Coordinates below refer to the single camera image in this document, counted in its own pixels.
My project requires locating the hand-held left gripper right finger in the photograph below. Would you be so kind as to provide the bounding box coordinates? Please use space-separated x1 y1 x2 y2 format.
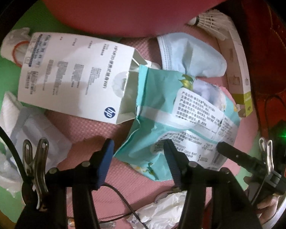
162 139 263 229

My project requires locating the pink foam floor mat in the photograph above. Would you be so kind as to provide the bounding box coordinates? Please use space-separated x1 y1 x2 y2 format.
45 32 260 229

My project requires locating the blue face mask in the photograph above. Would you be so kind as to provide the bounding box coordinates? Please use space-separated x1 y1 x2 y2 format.
157 32 227 78

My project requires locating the white feather shuttlecock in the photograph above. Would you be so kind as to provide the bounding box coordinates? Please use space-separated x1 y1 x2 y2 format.
187 9 231 40

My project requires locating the green foam floor mat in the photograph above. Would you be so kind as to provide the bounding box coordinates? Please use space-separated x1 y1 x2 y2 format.
0 0 267 220

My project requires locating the thin power cable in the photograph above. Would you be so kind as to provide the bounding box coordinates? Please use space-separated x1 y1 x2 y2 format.
102 182 158 229

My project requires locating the metal spring clip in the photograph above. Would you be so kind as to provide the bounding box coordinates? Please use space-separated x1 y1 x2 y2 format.
259 137 275 175
21 137 50 210

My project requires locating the person's right hand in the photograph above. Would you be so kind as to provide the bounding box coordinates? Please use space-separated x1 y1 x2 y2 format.
257 194 280 223

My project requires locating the white printed cardboard box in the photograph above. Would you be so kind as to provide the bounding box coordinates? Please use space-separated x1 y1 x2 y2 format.
17 31 158 125

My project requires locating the red bucket with green rim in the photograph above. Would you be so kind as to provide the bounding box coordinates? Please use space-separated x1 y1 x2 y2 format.
31 0 253 37

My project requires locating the black braided cable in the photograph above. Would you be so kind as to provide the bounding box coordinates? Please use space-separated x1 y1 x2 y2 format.
0 118 27 186

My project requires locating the white paper wad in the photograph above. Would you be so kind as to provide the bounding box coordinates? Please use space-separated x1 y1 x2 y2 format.
1 27 30 64

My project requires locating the teal wet wipes packet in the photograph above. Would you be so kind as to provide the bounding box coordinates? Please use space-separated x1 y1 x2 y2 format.
113 64 241 180

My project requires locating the translucent plastic tray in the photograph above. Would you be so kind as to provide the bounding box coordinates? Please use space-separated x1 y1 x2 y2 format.
5 107 73 166

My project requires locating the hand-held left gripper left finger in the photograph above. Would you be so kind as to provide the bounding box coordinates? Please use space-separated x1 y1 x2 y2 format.
15 138 115 229

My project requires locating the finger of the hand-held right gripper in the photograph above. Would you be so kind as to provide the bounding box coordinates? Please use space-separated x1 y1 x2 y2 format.
216 142 261 172

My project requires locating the crumpled white plastic bag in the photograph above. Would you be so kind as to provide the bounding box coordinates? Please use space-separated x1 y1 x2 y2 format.
127 191 189 229

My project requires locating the long white green carton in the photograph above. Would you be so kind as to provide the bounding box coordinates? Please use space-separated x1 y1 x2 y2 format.
217 21 254 118

